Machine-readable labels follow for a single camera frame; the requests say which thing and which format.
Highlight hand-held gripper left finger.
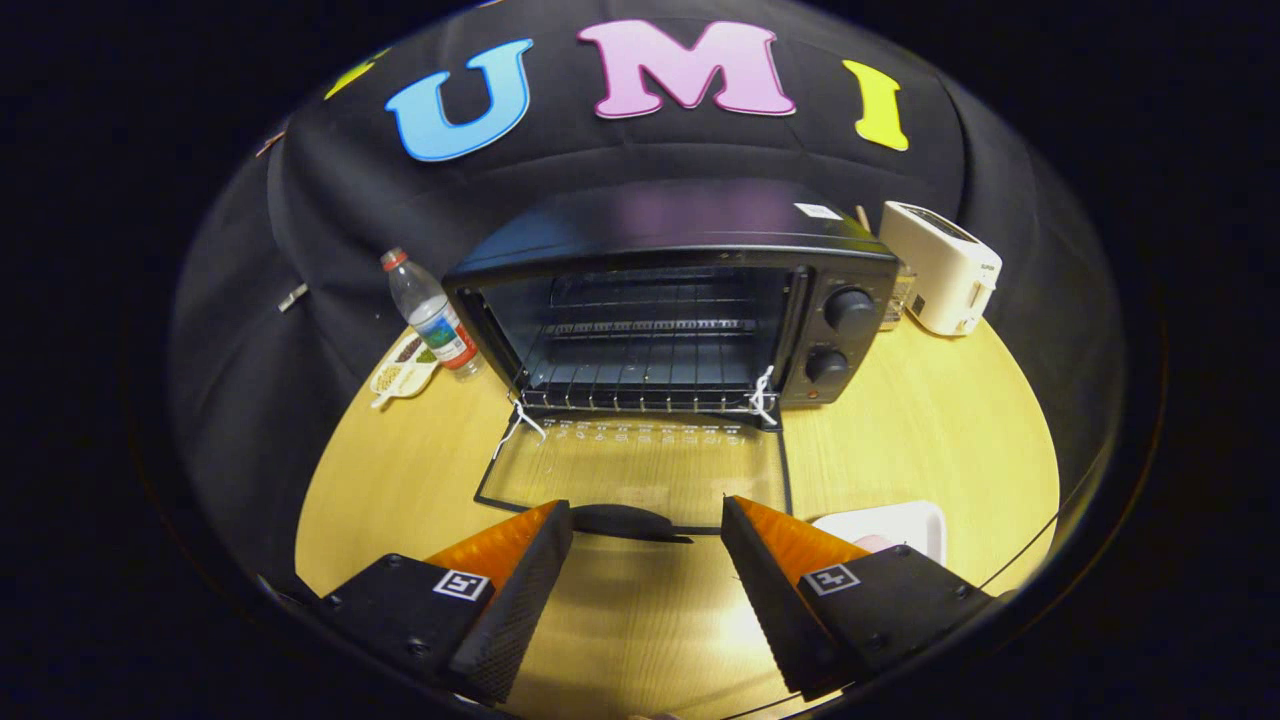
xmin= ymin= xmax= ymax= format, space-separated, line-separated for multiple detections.
xmin=318 ymin=499 xmax=575 ymax=707

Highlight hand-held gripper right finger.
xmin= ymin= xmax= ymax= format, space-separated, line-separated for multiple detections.
xmin=720 ymin=494 xmax=995 ymax=700

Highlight white food tray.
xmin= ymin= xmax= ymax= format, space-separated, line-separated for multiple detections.
xmin=810 ymin=500 xmax=947 ymax=567

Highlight black toaster oven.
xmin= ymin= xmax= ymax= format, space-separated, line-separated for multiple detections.
xmin=443 ymin=178 xmax=901 ymax=546

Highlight white toaster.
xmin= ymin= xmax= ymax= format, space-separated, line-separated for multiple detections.
xmin=880 ymin=201 xmax=1003 ymax=337

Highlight white sectioned snack dish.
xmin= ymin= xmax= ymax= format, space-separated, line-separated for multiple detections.
xmin=369 ymin=332 xmax=441 ymax=409

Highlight clear water bottle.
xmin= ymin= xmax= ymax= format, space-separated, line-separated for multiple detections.
xmin=380 ymin=247 xmax=486 ymax=379

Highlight glass jar with stick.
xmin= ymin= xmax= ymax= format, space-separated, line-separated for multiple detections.
xmin=855 ymin=205 xmax=917 ymax=332

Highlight white cord loop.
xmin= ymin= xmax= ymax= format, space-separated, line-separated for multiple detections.
xmin=747 ymin=365 xmax=780 ymax=427
xmin=493 ymin=398 xmax=547 ymax=463

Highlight thin black cable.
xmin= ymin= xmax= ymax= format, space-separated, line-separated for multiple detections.
xmin=975 ymin=505 xmax=1063 ymax=593

